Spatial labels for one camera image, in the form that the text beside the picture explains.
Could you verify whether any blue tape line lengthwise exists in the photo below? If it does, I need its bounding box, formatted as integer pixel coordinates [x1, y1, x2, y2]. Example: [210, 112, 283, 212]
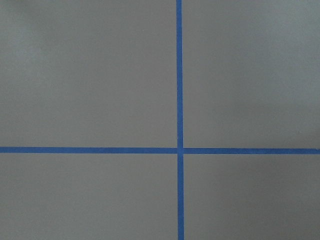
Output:
[176, 0, 185, 240]

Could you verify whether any blue tape line crosswise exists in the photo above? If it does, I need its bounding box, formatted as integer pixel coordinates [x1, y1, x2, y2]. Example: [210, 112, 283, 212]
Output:
[0, 146, 320, 155]

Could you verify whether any brown paper table cover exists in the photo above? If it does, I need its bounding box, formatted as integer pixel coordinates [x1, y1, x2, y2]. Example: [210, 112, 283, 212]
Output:
[0, 0, 320, 240]

